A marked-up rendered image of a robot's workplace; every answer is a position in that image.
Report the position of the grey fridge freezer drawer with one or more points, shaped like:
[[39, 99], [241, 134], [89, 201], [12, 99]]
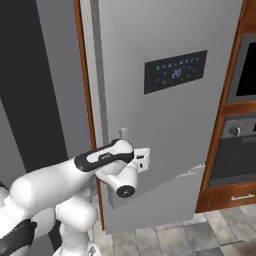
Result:
[[160, 203]]

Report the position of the brown wooden drawer front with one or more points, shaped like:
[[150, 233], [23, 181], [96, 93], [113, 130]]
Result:
[[230, 197]]

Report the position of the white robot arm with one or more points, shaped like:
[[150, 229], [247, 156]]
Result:
[[50, 181]]

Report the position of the built-in grey microwave oven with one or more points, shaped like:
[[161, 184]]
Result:
[[245, 68]]

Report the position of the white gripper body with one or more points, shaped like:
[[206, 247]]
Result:
[[147, 158]]

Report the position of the brown wooden fridge surround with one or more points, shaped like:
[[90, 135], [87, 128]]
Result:
[[83, 73]]

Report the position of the grey fridge door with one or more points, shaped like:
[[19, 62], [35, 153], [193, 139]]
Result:
[[173, 126]]

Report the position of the grey oven knob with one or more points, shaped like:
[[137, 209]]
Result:
[[235, 130]]

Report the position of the brown wooden oven cabinet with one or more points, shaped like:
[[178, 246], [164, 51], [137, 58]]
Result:
[[218, 133]]

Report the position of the grey fridge body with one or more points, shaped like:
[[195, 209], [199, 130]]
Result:
[[95, 83]]

